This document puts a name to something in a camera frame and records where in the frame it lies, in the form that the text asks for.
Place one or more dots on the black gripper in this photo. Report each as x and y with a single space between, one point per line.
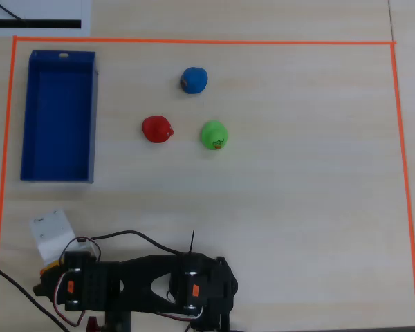
44 288

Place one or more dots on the yellow rubber duck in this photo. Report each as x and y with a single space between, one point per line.
51 268

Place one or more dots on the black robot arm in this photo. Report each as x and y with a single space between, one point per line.
141 273

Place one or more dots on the blue plastic box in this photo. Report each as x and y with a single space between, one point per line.
58 121

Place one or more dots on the red rubber duck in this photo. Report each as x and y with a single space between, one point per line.
155 128

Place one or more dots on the green rubber duck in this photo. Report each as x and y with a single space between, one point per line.
214 133

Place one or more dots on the blue rubber duck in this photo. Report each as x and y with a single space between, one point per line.
193 80

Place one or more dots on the red stand knob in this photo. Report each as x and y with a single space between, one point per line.
92 325

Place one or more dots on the orange tape strip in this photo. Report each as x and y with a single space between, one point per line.
405 173
193 41
3 173

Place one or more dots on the thin black zip tie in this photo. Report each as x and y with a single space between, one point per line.
193 242

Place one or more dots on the white paper with black bar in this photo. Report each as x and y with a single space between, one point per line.
38 24

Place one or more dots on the black camera stand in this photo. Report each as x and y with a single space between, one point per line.
117 321

